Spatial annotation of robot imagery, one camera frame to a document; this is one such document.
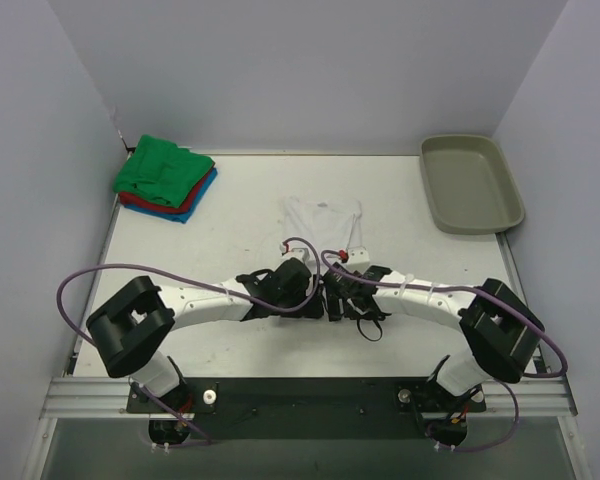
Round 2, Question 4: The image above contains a white t shirt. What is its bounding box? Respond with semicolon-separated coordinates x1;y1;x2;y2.
282;196;363;253

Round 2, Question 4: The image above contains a blue t shirt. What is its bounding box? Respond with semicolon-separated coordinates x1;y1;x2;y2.
119;168;218;224

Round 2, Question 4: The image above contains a grey plastic tray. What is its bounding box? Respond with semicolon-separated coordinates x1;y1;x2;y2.
420;134;525;235

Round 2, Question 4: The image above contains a green t shirt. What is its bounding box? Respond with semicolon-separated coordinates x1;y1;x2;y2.
113;135;215;197

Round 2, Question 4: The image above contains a red t shirt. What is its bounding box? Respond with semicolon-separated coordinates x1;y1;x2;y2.
118;167;217;207

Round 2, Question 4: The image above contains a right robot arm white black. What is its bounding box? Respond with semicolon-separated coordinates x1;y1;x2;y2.
323;263;545;402

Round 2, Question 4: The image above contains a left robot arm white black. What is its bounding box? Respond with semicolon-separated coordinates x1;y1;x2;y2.
86;256;325;412

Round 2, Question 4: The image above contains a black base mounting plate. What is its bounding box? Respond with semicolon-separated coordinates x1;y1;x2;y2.
126;377;486;443

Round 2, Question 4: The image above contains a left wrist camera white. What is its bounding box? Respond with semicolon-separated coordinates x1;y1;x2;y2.
280;242;313;264

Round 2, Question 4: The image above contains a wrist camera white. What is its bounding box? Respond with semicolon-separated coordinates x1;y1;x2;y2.
338;247;371;273
280;242;313;264

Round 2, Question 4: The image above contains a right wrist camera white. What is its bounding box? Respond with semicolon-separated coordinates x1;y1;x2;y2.
338;247;371;273

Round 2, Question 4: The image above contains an aluminium rail profile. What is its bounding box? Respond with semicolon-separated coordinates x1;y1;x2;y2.
40;376;577;419

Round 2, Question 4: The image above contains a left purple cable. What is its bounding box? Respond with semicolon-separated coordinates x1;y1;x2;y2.
56;237;324;449

